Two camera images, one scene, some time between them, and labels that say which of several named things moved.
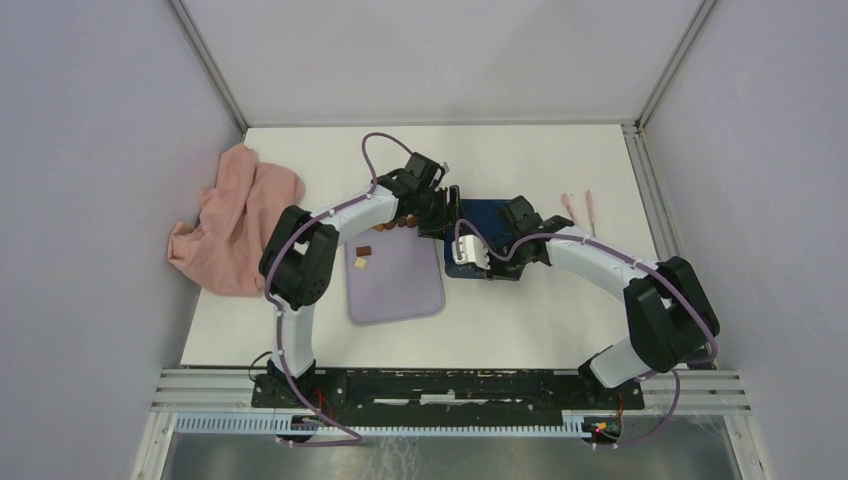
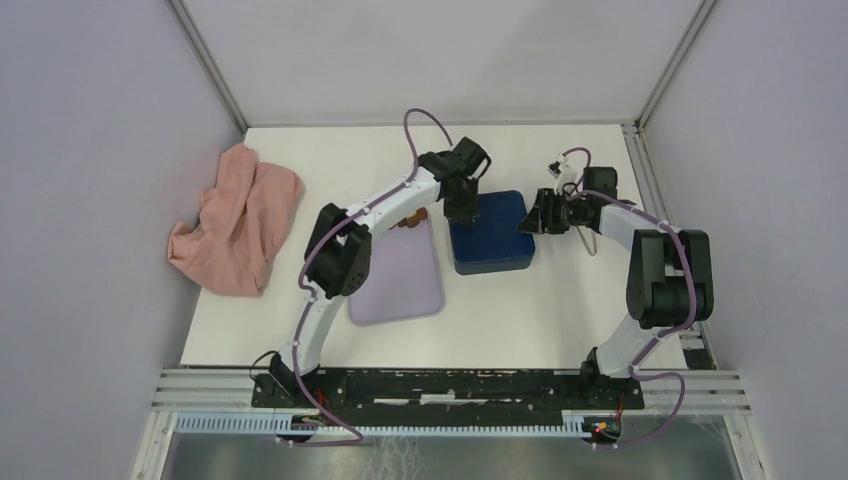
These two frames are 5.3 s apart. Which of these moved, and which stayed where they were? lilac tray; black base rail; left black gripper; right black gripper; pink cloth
Moved: right black gripper; left black gripper
Stayed: black base rail; lilac tray; pink cloth
